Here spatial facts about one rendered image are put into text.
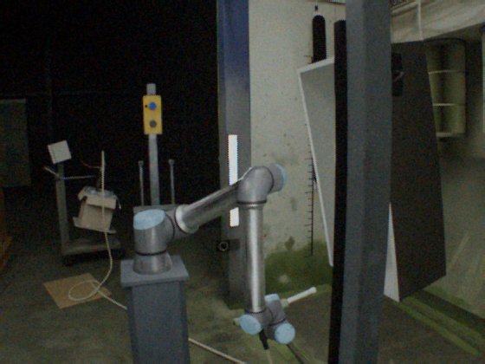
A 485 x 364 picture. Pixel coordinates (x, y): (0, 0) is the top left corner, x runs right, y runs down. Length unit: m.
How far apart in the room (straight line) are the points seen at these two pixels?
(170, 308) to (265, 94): 1.55
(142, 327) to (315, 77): 1.61
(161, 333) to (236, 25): 1.95
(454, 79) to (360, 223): 2.49
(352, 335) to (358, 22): 0.48
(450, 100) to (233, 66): 1.61
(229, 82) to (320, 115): 0.69
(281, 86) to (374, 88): 2.09
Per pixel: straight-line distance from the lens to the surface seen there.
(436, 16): 2.95
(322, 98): 2.16
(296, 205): 2.68
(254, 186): 1.33
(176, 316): 1.77
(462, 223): 2.92
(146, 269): 1.72
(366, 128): 0.52
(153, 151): 2.56
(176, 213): 1.76
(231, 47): 2.53
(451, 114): 2.95
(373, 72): 0.54
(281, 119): 2.59
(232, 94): 2.47
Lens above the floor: 1.26
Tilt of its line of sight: 7 degrees down
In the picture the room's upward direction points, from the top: 1 degrees counter-clockwise
